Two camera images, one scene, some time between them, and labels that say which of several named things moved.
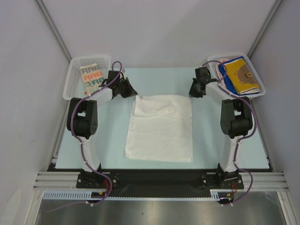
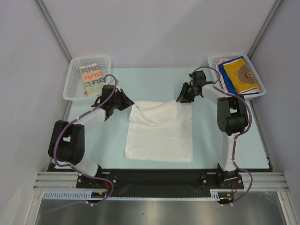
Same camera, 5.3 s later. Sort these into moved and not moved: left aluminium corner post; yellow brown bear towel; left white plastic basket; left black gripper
Moved: left black gripper
Not moved: left aluminium corner post; left white plastic basket; yellow brown bear towel
